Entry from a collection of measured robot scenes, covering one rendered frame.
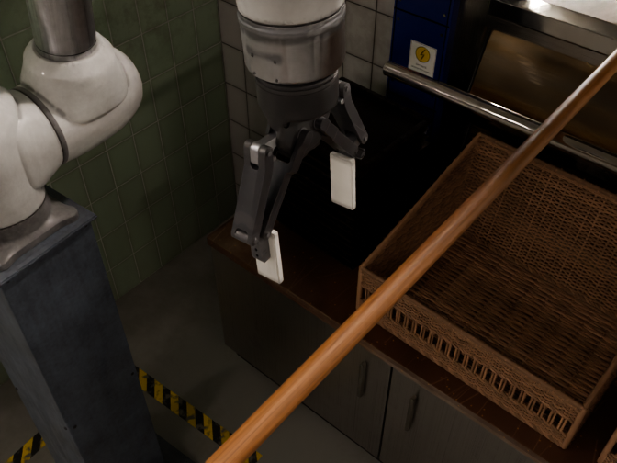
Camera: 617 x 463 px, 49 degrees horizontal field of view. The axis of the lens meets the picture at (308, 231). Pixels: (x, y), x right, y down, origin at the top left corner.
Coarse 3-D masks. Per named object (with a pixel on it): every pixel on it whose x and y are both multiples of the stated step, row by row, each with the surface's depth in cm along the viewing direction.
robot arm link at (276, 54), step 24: (240, 24) 56; (312, 24) 54; (336, 24) 55; (264, 48) 55; (288, 48) 55; (312, 48) 55; (336, 48) 57; (264, 72) 57; (288, 72) 56; (312, 72) 57
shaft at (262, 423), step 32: (608, 64) 126; (576, 96) 118; (544, 128) 112; (512, 160) 106; (480, 192) 101; (448, 224) 96; (416, 256) 92; (384, 288) 88; (352, 320) 84; (320, 352) 81; (288, 384) 78; (256, 416) 75; (224, 448) 72; (256, 448) 74
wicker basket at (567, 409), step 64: (448, 192) 174; (576, 192) 159; (384, 256) 162; (448, 256) 177; (512, 256) 176; (576, 256) 165; (384, 320) 159; (448, 320) 144; (512, 320) 162; (576, 320) 162; (512, 384) 139; (576, 384) 149
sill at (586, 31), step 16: (496, 0) 151; (512, 0) 150; (528, 0) 150; (496, 16) 153; (512, 16) 150; (528, 16) 148; (544, 16) 146; (560, 16) 145; (576, 16) 145; (544, 32) 147; (560, 32) 145; (576, 32) 143; (592, 32) 141; (608, 32) 140; (592, 48) 142; (608, 48) 140
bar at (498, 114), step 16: (400, 80) 132; (416, 80) 129; (432, 80) 128; (448, 96) 126; (464, 96) 125; (480, 112) 123; (496, 112) 122; (512, 112) 121; (512, 128) 121; (528, 128) 119; (560, 144) 116; (576, 144) 115; (592, 144) 114; (592, 160) 114; (608, 160) 112
